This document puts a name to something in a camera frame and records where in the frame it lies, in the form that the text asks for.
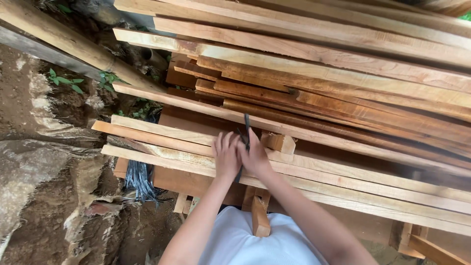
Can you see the person's right hand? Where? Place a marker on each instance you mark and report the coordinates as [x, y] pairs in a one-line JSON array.
[[255, 160]]

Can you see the bundle of black plastic strips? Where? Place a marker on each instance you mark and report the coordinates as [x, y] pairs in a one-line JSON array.
[[139, 180]]

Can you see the worn woven sack sheet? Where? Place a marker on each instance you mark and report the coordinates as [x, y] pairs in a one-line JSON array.
[[44, 173]]

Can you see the person's left hand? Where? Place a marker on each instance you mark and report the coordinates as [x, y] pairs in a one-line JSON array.
[[226, 162]]

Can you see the stack of wooden planks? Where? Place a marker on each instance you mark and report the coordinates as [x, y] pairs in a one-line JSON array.
[[331, 84]]

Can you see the grey pipe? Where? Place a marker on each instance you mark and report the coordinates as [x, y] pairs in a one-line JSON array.
[[152, 57]]

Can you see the grey weathered board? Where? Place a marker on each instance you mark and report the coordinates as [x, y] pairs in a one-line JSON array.
[[40, 51]]

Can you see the wooden support frame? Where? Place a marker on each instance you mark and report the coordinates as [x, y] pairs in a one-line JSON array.
[[423, 243]]

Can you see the small square wood block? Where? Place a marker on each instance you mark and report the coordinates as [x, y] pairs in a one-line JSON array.
[[279, 142]]

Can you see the short upright wood block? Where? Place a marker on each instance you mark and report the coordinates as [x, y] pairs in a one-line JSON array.
[[259, 219]]

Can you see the person's left fingers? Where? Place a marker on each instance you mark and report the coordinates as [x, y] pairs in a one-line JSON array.
[[224, 140]]

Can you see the thick bamboo pole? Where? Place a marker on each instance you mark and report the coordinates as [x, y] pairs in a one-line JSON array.
[[70, 46]]

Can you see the person's right fingers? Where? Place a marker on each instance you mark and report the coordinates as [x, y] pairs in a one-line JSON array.
[[245, 147]]

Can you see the person's white shirt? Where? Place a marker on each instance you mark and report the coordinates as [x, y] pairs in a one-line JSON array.
[[254, 243]]

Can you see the green weed plants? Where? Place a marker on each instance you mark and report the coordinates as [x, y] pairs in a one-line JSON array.
[[66, 80]]

